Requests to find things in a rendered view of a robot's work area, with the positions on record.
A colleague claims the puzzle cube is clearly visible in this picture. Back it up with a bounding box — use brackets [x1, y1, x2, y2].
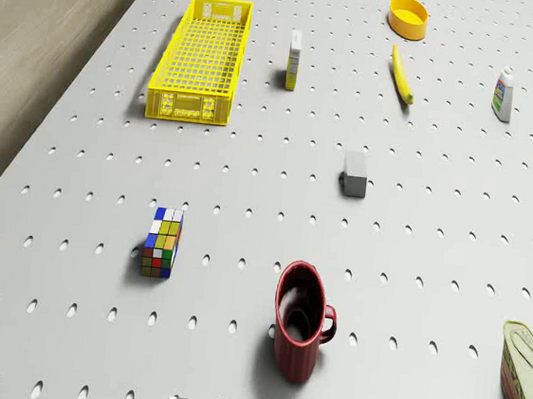
[138, 204, 186, 281]

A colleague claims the yellow white box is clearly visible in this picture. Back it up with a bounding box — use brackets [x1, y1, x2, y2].
[284, 28, 305, 93]

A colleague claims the banana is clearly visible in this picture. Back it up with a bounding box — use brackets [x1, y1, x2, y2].
[385, 44, 421, 106]

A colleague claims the white bottle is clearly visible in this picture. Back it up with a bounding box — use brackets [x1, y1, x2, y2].
[488, 64, 518, 124]

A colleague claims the yellow basket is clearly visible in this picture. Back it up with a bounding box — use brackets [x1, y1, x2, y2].
[143, 0, 255, 129]

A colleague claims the yellow bowl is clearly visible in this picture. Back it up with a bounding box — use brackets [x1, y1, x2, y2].
[385, 0, 432, 43]

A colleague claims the grey cube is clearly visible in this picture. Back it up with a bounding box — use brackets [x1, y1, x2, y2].
[337, 151, 372, 200]

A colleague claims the red mug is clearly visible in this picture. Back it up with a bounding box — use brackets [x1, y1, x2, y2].
[266, 257, 344, 390]

